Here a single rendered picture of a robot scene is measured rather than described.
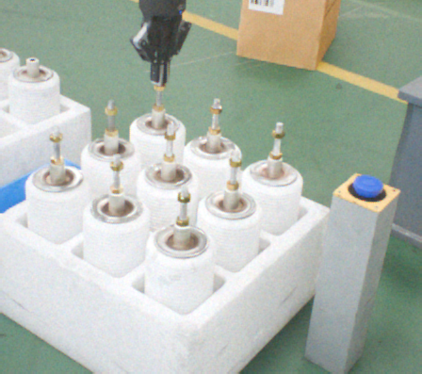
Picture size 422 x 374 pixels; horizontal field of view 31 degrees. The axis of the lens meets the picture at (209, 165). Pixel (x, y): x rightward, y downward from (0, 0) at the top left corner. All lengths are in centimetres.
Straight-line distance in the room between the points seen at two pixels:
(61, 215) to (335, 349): 46
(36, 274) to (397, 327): 60
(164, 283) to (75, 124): 56
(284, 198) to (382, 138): 76
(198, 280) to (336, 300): 23
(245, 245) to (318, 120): 88
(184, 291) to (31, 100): 59
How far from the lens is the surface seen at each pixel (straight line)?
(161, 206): 116
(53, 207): 115
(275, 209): 119
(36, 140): 146
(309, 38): 220
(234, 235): 110
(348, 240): 109
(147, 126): 131
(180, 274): 102
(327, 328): 120
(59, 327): 121
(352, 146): 186
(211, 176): 124
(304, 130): 189
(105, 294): 108
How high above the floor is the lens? 88
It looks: 31 degrees down
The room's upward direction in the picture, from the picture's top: 5 degrees clockwise
